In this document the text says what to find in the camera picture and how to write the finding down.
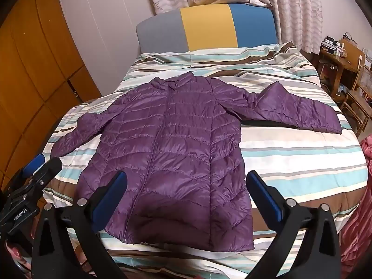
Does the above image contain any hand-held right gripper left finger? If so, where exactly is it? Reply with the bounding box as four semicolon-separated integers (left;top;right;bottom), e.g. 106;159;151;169
31;171;128;279

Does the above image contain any grey yellow blue headboard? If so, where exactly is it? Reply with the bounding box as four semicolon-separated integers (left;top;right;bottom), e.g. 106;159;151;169
136;3;278;53

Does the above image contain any cane back wooden chair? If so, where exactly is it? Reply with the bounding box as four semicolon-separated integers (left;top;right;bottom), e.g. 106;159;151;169
341;64;372;137

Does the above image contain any purple down jacket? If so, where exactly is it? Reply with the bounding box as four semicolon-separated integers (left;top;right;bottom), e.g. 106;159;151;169
50;72;343;252

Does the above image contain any wooden wardrobe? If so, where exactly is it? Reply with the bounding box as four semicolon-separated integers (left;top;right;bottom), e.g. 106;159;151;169
0;0;102;186

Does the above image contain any striped blanket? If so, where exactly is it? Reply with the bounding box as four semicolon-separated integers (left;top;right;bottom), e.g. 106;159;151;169
43;41;369;279

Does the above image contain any pink quilted cloth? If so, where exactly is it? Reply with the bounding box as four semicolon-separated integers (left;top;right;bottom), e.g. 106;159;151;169
340;135;372;271

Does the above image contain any patterned white curtain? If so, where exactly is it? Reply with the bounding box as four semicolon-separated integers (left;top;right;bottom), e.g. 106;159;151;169
145;0;323;54

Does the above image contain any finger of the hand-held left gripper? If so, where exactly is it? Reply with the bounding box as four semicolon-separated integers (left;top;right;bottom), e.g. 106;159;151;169
6;153;46;193
12;157;63;202

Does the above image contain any wooden desk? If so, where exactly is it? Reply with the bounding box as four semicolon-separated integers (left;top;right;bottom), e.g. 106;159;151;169
319;45;359;99

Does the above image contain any solid back wooden chair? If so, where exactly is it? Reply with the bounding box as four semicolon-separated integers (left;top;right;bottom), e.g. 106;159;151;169
339;38;366;73

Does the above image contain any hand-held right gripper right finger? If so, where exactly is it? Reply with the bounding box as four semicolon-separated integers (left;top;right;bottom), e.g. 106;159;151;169
246;171;341;279

